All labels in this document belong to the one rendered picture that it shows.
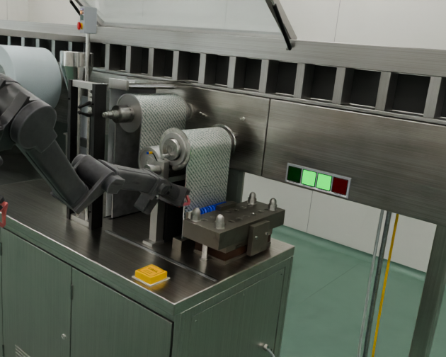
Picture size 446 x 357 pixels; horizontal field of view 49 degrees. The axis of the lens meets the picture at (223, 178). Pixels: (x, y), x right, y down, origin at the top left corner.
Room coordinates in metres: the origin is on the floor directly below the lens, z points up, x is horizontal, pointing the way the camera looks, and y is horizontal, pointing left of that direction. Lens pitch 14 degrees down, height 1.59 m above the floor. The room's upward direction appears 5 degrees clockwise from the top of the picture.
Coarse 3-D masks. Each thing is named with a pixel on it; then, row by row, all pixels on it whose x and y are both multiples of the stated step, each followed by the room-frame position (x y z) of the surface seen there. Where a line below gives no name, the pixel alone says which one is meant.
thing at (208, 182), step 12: (192, 168) 1.63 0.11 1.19; (204, 168) 1.68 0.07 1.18; (216, 168) 1.74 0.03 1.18; (228, 168) 1.80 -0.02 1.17; (192, 180) 1.64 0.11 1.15; (204, 180) 1.69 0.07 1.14; (216, 180) 1.74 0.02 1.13; (192, 192) 1.64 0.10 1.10; (204, 192) 1.69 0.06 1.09; (216, 192) 1.75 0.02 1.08; (192, 204) 1.64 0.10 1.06; (204, 204) 1.70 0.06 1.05
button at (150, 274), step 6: (138, 270) 1.36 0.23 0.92; (144, 270) 1.36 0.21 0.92; (150, 270) 1.37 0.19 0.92; (156, 270) 1.37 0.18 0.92; (162, 270) 1.37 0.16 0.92; (138, 276) 1.35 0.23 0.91; (144, 276) 1.33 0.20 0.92; (150, 276) 1.32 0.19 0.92; (156, 276) 1.34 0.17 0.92; (162, 276) 1.35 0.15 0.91; (150, 282) 1.32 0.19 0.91
